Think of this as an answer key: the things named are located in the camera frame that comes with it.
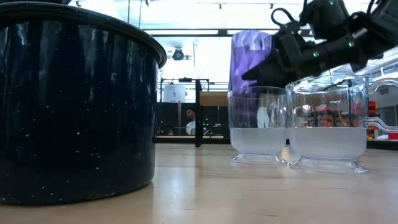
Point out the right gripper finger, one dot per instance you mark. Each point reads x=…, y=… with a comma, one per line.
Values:
x=273, y=74

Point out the purple faceted plastic tumbler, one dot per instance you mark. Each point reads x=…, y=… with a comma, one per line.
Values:
x=248, y=46

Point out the small clear plastic mug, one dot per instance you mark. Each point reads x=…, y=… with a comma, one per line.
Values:
x=258, y=141

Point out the large clear plastic mug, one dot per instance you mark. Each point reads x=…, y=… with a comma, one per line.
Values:
x=328, y=143

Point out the dark blue speckled enamel mug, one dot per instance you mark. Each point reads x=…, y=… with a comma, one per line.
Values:
x=77, y=109

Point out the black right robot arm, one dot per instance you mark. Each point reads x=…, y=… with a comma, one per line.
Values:
x=342, y=46

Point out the black partition panel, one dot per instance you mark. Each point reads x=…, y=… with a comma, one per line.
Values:
x=168, y=118
x=217, y=121

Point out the rack with red bins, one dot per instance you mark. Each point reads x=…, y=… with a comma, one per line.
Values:
x=372, y=107

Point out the black round ceiling lamp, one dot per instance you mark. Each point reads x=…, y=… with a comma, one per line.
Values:
x=178, y=55

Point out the person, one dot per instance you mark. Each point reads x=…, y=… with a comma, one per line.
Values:
x=190, y=126

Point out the small black object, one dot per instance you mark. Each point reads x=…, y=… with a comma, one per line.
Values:
x=177, y=140

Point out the wooden shelf with black frame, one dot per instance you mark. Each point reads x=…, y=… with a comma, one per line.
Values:
x=213, y=98

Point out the black metal frame stand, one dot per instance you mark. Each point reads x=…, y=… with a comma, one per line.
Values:
x=185, y=79

